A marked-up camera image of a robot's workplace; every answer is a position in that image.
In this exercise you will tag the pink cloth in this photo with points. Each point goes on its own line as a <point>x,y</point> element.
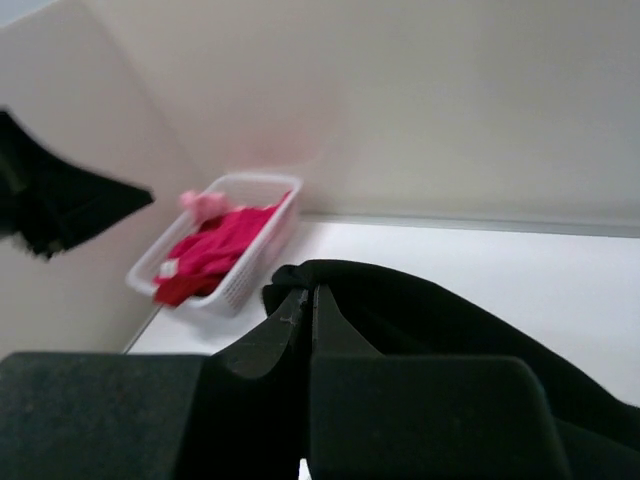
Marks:
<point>202,206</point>

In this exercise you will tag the magenta t shirt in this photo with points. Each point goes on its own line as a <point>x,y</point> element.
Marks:
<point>199,262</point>

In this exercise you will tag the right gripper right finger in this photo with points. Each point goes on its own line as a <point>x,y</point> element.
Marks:
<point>332,333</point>

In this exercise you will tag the black t shirt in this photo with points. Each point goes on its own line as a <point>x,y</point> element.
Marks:
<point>457,394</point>

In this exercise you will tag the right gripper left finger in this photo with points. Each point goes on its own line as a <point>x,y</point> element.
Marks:
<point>280,343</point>

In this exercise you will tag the white plastic basket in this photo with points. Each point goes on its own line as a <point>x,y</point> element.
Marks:
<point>241,189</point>

